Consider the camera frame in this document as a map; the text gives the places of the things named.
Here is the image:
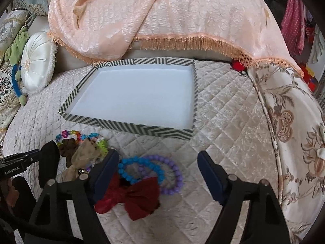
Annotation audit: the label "quilted beige sofa cover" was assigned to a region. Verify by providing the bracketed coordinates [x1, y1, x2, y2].
[2, 60, 288, 244]

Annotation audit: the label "red toy blocks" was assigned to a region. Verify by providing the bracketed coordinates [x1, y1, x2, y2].
[301, 65, 319, 90]

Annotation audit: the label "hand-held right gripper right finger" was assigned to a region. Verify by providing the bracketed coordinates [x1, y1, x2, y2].
[197, 150, 291, 244]

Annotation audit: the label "blue bead bracelet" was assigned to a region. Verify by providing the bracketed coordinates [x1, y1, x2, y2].
[117, 157, 164, 185]

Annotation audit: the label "red velvet bow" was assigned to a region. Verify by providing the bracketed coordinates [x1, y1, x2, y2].
[95, 175, 161, 221]

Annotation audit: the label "beige printed bow hair tie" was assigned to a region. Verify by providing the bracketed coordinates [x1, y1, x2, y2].
[61, 139, 107, 183]

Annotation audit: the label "brown scrunchie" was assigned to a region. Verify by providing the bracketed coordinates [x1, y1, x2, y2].
[62, 138, 80, 161]

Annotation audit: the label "green plush toy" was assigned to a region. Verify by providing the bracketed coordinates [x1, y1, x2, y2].
[4, 29, 31, 106]

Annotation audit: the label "rainbow bead bracelet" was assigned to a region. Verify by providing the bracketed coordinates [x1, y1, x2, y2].
[55, 130, 85, 146]

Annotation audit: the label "small red object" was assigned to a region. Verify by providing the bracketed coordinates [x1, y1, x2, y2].
[231, 60, 247, 77]

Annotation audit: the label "peach fringed blanket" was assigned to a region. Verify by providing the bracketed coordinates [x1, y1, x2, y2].
[48, 0, 304, 78]

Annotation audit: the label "grey medallion embroidered cushion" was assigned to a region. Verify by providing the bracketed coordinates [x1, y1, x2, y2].
[0, 10, 29, 59]

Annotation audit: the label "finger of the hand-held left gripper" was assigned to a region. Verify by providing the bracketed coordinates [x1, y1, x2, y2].
[41, 141, 61, 183]

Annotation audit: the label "floral embroidered cushion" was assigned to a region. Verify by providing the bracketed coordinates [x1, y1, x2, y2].
[0, 62, 29, 131]

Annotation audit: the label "blue plastic ring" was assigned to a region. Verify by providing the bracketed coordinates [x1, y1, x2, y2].
[11, 64, 23, 97]

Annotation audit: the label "striped cardboard box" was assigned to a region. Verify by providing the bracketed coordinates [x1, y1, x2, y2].
[58, 58, 198, 140]

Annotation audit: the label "purple bead bracelet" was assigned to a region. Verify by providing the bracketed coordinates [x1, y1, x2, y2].
[146, 155, 184, 197]

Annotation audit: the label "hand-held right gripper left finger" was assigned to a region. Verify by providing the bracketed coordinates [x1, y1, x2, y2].
[24, 149, 120, 244]

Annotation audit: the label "white round satin cushion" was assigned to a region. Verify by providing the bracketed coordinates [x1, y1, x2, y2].
[20, 30, 57, 93]

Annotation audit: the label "pink polka dot garment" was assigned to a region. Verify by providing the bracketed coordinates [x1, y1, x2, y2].
[280, 0, 306, 57]

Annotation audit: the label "flower bead bracelet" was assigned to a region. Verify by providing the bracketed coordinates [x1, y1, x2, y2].
[86, 133, 109, 156]

